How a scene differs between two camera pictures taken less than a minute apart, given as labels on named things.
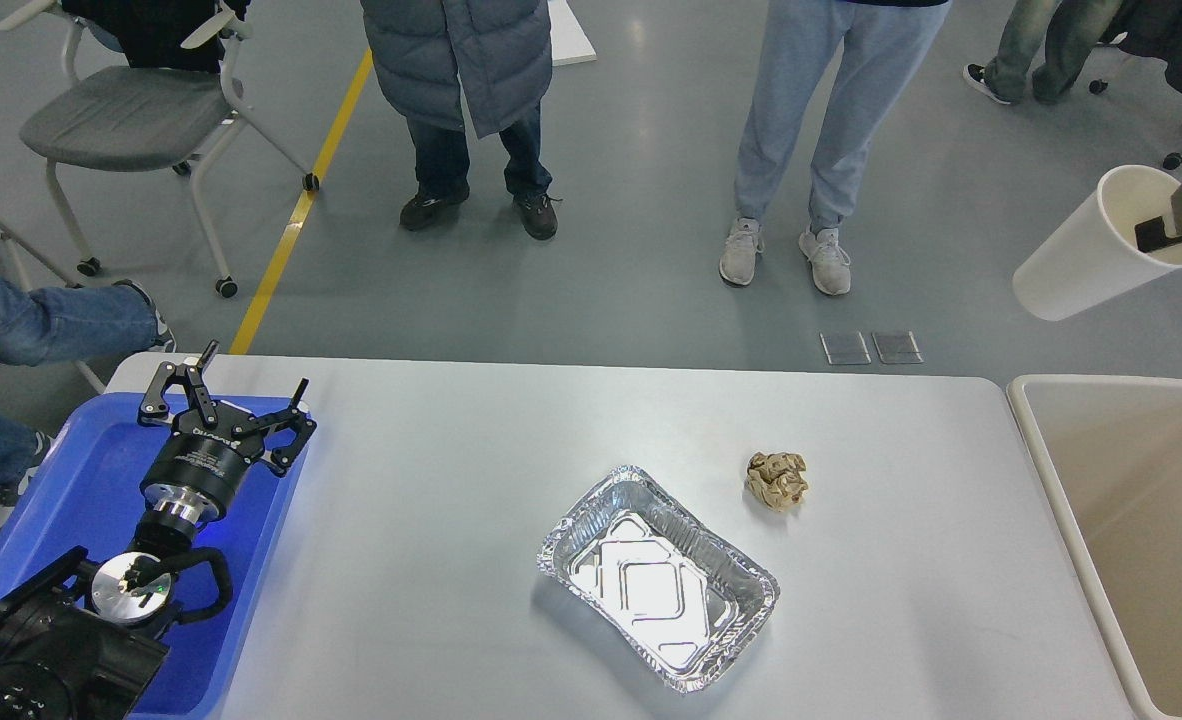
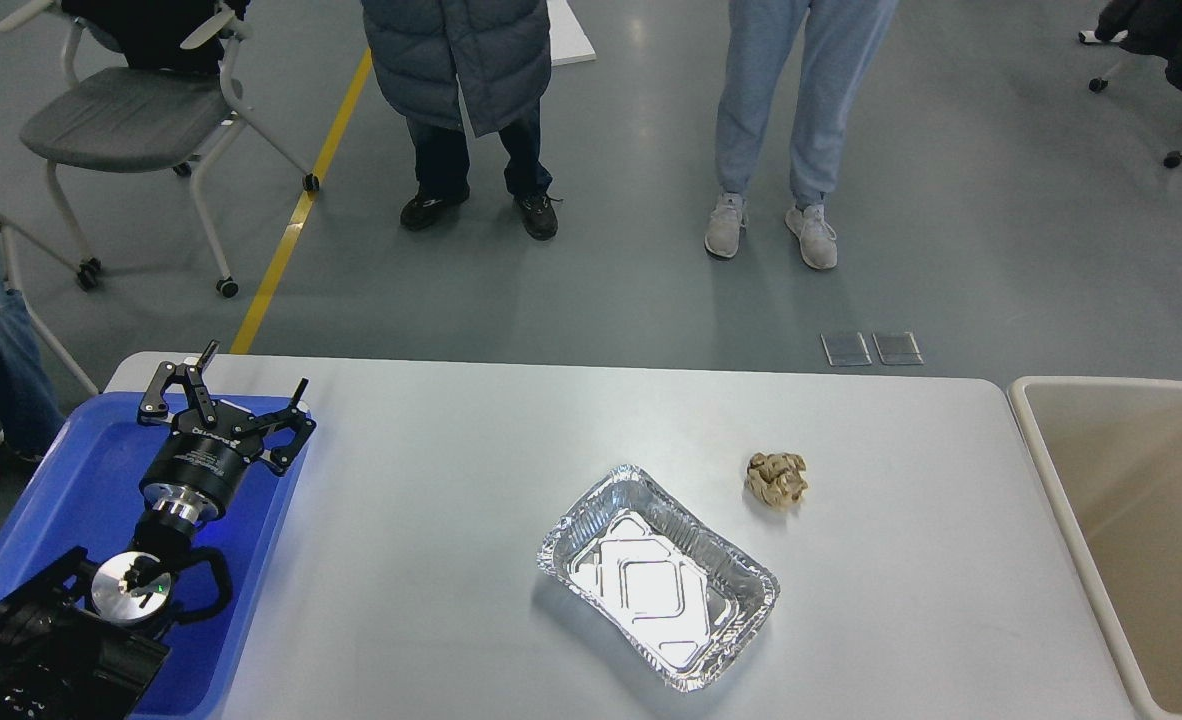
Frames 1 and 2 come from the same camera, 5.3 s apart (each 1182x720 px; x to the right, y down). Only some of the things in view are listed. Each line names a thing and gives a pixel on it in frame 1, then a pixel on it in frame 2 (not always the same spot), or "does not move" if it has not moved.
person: [47, 326] to [2, 396]
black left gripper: [197, 475] does not move
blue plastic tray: [84, 494] does not move
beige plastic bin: [1141, 469] does not move
